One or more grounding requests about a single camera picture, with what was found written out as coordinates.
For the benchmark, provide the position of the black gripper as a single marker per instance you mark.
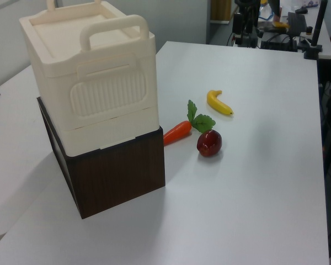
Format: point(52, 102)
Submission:
point(248, 11)

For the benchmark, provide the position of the cream plastic cabinet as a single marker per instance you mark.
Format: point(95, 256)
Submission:
point(99, 91)

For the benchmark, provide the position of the light wooden panel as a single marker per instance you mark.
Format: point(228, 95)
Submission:
point(219, 11)

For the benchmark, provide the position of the black electronics box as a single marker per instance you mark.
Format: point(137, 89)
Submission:
point(277, 42)

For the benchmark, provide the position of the small yellow object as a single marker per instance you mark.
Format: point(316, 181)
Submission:
point(280, 24)

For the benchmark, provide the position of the yellow toy banana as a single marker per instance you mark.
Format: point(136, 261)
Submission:
point(216, 103)

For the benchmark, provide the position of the white background desk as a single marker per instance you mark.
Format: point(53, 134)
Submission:
point(324, 36)

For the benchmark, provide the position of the dark red toy apple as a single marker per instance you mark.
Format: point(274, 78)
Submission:
point(209, 143)

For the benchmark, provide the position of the orange toy carrot with leaves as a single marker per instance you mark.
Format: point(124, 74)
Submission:
point(179, 131)

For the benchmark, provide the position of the dark brown wooden drawer box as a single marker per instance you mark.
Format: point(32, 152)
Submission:
point(118, 176)

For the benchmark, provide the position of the adjacent white table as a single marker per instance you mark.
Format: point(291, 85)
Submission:
point(13, 132)

